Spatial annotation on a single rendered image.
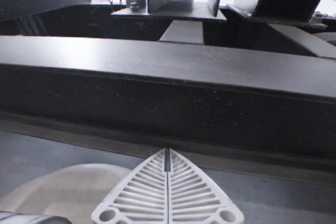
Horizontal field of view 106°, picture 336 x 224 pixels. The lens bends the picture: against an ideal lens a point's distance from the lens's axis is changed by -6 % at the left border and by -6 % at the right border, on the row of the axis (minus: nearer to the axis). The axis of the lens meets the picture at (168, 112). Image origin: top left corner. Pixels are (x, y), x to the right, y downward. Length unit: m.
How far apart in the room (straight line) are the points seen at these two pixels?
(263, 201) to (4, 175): 1.38
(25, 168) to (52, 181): 0.63
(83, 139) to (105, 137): 0.06
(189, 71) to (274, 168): 0.34
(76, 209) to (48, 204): 0.08
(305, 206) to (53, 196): 1.05
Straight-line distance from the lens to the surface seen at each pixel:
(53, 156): 1.08
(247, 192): 0.88
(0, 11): 0.87
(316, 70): 0.33
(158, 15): 0.56
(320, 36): 0.92
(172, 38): 0.34
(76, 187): 0.48
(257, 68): 0.26
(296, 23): 0.71
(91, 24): 1.26
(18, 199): 0.54
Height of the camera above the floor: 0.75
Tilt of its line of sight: 44 degrees down
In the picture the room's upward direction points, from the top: 1 degrees clockwise
